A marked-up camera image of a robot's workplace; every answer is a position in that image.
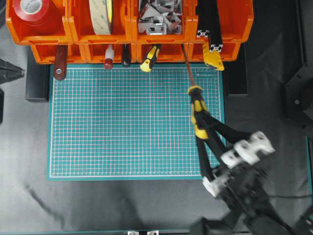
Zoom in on black aluminium extrusion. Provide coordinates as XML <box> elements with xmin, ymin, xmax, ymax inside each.
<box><xmin>208</xmin><ymin>0</ymin><xmax>223</xmax><ymax>53</ymax></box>
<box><xmin>196</xmin><ymin>0</ymin><xmax>210</xmax><ymax>38</ymax></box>

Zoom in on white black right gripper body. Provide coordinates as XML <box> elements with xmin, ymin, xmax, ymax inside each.
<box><xmin>202</xmin><ymin>131</ymin><xmax>275</xmax><ymax>198</ymax></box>

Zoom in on large yellow black screwdriver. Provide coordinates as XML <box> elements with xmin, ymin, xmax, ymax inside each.
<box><xmin>181</xmin><ymin>44</ymin><xmax>209</xmax><ymax>140</ymax></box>

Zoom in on beige double-sided tape roll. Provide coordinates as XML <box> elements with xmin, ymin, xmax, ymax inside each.
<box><xmin>89</xmin><ymin>0</ymin><xmax>113</xmax><ymax>35</ymax></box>

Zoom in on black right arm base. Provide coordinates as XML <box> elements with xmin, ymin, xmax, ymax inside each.
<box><xmin>285</xmin><ymin>63</ymin><xmax>313</xmax><ymax>138</ymax></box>

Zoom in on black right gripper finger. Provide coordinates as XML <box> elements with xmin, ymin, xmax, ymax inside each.
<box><xmin>202</xmin><ymin>111</ymin><xmax>251</xmax><ymax>148</ymax></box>
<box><xmin>197</xmin><ymin>117</ymin><xmax>226</xmax><ymax>181</ymax></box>

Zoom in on upper black aluminium extrusion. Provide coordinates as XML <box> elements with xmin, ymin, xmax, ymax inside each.
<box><xmin>196</xmin><ymin>0</ymin><xmax>210</xmax><ymax>38</ymax></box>

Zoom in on pile of metal brackets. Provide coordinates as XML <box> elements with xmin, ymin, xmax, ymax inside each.
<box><xmin>137</xmin><ymin>0</ymin><xmax>183</xmax><ymax>35</ymax></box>

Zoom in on yellow utility knife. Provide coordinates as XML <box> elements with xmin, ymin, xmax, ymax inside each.
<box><xmin>202</xmin><ymin>43</ymin><xmax>224</xmax><ymax>71</ymax></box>

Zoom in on lower black aluminium extrusion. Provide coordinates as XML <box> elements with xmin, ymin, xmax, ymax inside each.
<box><xmin>208</xmin><ymin>0</ymin><xmax>223</xmax><ymax>53</ymax></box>

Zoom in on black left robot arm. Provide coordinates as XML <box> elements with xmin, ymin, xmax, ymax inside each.
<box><xmin>0</xmin><ymin>59</ymin><xmax>24</xmax><ymax>123</ymax></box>

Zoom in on green cutting mat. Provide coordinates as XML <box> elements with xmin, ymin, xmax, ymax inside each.
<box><xmin>46</xmin><ymin>63</ymin><xmax>226</xmax><ymax>182</ymax></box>

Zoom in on small yellow black screwdriver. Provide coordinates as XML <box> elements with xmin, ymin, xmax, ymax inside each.
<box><xmin>140</xmin><ymin>44</ymin><xmax>161</xmax><ymax>72</ymax></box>

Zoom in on brown handled tool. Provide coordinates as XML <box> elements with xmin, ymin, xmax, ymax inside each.
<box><xmin>53</xmin><ymin>45</ymin><xmax>68</xmax><ymax>81</ymax></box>

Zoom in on black handled screwdriver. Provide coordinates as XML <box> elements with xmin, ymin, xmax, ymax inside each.
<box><xmin>121</xmin><ymin>44</ymin><xmax>131</xmax><ymax>68</ymax></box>

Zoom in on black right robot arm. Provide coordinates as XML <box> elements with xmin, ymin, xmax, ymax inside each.
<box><xmin>190</xmin><ymin>111</ymin><xmax>313</xmax><ymax>235</ymax></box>

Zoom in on orange container rack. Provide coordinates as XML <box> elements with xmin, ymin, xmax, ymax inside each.
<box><xmin>5</xmin><ymin>0</ymin><xmax>255</xmax><ymax>65</ymax></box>

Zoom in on red tape roll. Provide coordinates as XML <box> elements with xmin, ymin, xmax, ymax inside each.
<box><xmin>13</xmin><ymin>0</ymin><xmax>60</xmax><ymax>26</ymax></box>

